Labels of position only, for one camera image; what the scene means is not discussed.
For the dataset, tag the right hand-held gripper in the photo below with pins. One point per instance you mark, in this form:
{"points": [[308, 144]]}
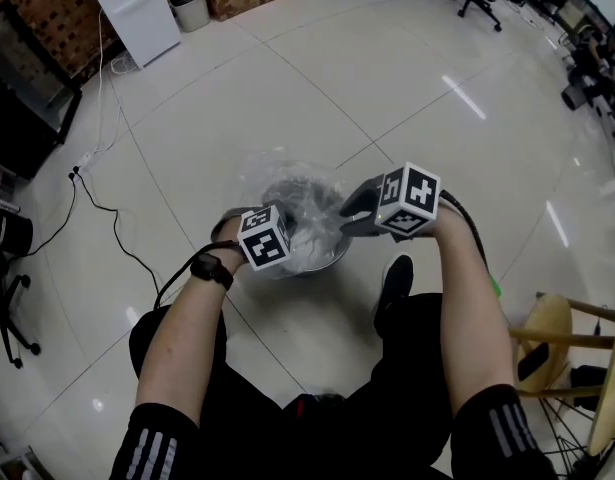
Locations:
{"points": [[405, 202]]}

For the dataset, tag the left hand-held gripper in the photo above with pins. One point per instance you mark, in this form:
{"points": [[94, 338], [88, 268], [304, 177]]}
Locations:
{"points": [[263, 244]]}

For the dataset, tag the silver metal wastebasket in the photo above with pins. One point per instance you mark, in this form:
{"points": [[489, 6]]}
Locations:
{"points": [[314, 255]]}

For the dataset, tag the clear plastic trash bag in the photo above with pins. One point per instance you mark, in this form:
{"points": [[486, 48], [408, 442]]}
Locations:
{"points": [[312, 203]]}

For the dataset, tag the person's left forearm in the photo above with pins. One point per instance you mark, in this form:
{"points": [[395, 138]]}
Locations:
{"points": [[187, 328]]}

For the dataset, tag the person's right forearm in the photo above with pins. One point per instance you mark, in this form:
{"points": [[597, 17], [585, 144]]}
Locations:
{"points": [[469, 308]]}

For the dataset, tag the black smartwatch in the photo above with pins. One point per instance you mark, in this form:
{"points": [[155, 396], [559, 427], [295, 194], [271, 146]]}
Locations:
{"points": [[210, 268]]}

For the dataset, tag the black shoe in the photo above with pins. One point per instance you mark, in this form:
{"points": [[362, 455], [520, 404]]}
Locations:
{"points": [[396, 283]]}

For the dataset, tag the person's black clothing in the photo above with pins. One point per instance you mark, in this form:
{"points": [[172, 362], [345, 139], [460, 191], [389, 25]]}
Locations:
{"points": [[332, 418]]}

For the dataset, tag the white power strip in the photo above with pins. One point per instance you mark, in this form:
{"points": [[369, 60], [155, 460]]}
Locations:
{"points": [[87, 159]]}

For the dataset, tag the black phone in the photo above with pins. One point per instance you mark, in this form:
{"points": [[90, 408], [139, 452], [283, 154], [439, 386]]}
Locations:
{"points": [[533, 361]]}

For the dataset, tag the wooden stool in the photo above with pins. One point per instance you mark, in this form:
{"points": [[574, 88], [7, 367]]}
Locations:
{"points": [[562, 353]]}

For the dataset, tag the black wheeled equipment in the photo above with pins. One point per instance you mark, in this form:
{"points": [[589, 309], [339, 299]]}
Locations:
{"points": [[589, 75]]}

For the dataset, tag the grey waste bin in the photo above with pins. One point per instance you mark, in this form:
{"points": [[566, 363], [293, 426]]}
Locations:
{"points": [[190, 9]]}

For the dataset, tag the black cylindrical container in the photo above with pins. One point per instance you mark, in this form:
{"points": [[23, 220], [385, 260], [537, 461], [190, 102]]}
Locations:
{"points": [[12, 232]]}

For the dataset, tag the white water dispenser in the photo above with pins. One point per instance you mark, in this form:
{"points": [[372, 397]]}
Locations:
{"points": [[137, 13]]}

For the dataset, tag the black swivel chair base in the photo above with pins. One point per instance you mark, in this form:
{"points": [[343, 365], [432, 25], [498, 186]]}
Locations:
{"points": [[7, 313]]}

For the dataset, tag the black cabinet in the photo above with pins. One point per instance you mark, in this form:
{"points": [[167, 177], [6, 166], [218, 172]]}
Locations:
{"points": [[22, 93]]}

